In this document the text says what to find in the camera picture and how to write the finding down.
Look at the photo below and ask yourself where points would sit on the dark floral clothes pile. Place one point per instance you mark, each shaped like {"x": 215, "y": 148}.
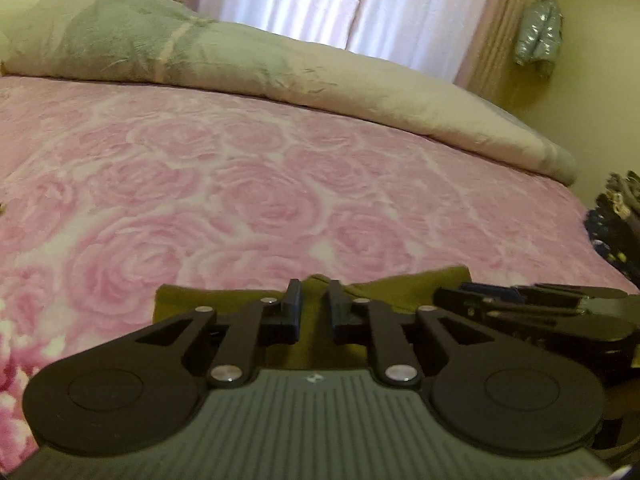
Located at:
{"x": 613, "y": 224}

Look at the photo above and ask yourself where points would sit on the pink rose blanket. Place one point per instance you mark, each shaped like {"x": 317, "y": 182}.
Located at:
{"x": 110, "y": 191}

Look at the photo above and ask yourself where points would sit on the beige side curtain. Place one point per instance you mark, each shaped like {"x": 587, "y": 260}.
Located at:
{"x": 487, "y": 59}

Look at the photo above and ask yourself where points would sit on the white sheer curtain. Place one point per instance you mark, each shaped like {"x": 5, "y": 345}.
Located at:
{"x": 430, "y": 36}

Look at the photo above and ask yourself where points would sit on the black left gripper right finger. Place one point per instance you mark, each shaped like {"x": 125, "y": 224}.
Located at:
{"x": 384, "y": 333}

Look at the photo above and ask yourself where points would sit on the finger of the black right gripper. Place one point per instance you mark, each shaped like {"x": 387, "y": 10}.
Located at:
{"x": 550, "y": 290}
{"x": 471, "y": 303}

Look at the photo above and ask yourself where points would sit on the cream grey rolled duvet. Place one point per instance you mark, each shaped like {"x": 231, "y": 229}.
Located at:
{"x": 164, "y": 42}

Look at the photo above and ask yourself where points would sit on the olive green shirt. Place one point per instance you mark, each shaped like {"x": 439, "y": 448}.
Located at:
{"x": 315, "y": 349}

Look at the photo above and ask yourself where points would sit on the silver puffer jacket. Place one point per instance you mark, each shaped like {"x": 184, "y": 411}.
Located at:
{"x": 540, "y": 37}

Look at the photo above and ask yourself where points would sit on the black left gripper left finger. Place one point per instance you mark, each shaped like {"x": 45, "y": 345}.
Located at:
{"x": 265, "y": 322}

